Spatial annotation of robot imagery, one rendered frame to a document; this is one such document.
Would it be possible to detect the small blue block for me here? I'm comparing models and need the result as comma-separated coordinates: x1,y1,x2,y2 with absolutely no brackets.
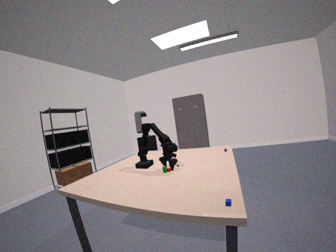
225,198,232,207

